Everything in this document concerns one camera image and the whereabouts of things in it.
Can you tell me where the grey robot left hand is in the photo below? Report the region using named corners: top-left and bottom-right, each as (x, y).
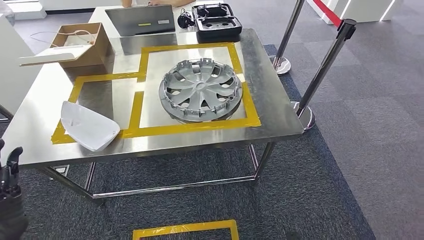
top-left (0, 139), bottom-right (29, 240)

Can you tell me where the white plastic car part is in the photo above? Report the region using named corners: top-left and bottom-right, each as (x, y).
top-left (60, 100), bottom-right (121, 153)

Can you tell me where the stainless steel workbench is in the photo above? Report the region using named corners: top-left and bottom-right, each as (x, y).
top-left (0, 28), bottom-right (305, 206)

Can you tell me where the person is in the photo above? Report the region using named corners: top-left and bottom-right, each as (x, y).
top-left (120, 0), bottom-right (197, 9)

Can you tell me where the grey laptop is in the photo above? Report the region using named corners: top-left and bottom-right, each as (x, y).
top-left (104, 4), bottom-right (176, 37)

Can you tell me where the black headset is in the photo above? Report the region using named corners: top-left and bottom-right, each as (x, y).
top-left (177, 8), bottom-right (196, 29)

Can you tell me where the grey floor socket plate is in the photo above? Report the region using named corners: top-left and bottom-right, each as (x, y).
top-left (49, 164), bottom-right (71, 181)

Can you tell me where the black device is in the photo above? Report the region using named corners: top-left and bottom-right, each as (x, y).
top-left (191, 2), bottom-right (244, 44)

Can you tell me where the brown cardboard box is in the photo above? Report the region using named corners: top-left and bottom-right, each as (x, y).
top-left (19, 22), bottom-right (112, 69)

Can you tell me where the silver wheel cover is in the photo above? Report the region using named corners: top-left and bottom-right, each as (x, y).
top-left (158, 57), bottom-right (244, 124)

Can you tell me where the white low cabinet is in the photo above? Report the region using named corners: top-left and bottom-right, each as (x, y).
top-left (4, 0), bottom-right (47, 21)

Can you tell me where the red barrier belt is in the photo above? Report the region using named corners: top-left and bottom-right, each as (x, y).
top-left (312, 0), bottom-right (344, 28)

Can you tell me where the yellow floor tape square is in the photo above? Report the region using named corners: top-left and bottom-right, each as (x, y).
top-left (132, 219), bottom-right (240, 240)

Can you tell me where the white cable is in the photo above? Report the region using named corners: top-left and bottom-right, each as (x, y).
top-left (29, 29), bottom-right (99, 48)

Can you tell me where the chrome stanchion post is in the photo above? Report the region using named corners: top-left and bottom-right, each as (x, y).
top-left (268, 0), bottom-right (306, 76)
top-left (290, 18), bottom-right (358, 131)

